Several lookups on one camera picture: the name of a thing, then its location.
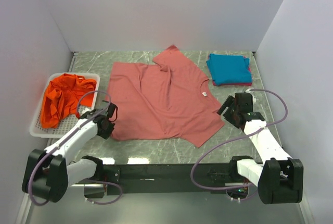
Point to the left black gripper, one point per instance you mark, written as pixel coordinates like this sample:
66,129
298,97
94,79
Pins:
106,134

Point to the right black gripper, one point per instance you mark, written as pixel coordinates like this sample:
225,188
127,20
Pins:
229,101

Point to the salmon pink t-shirt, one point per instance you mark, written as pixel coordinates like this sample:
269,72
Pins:
169,98

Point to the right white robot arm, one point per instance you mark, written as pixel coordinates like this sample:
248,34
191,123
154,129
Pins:
279,178

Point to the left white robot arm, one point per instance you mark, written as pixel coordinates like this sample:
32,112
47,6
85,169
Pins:
62,156

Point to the folded magenta t-shirt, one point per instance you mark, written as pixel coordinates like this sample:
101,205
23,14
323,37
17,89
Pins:
231,85

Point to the folded blue t-shirt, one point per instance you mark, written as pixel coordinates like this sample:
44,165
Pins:
229,69

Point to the orange t-shirt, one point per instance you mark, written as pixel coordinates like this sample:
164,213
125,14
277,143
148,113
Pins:
62,96

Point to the white plastic basket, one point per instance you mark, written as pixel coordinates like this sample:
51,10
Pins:
66,124

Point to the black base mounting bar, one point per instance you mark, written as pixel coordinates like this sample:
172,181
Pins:
171,178

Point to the aluminium frame rail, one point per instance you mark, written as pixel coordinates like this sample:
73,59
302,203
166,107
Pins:
272,172

